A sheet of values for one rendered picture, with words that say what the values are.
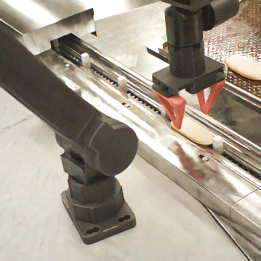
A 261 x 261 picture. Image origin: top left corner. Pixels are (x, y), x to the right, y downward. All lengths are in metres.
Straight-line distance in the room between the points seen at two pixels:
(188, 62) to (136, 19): 0.61
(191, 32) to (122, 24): 0.62
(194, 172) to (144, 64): 0.44
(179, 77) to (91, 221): 0.26
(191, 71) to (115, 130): 0.18
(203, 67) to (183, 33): 0.07
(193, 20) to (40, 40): 0.51
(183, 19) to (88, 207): 0.31
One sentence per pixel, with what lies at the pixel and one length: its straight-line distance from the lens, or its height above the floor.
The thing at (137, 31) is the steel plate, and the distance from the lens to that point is 1.48.
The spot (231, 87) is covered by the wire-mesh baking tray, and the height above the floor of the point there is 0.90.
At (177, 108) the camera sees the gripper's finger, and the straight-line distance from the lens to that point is 0.96.
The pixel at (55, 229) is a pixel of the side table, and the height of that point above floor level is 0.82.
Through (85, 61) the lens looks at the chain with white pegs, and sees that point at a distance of 1.30.
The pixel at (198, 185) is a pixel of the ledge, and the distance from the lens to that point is 0.93.
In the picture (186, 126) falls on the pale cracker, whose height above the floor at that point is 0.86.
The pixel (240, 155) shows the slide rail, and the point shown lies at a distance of 0.99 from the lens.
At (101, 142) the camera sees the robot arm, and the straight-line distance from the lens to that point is 0.83.
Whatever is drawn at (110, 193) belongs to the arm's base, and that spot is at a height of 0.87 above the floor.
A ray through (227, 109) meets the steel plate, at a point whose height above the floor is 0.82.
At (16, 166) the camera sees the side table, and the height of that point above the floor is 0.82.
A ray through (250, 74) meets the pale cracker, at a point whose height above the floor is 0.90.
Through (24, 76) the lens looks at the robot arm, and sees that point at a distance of 0.74.
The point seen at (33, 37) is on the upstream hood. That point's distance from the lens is 1.34.
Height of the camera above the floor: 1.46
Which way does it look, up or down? 35 degrees down
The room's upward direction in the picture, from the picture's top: 8 degrees counter-clockwise
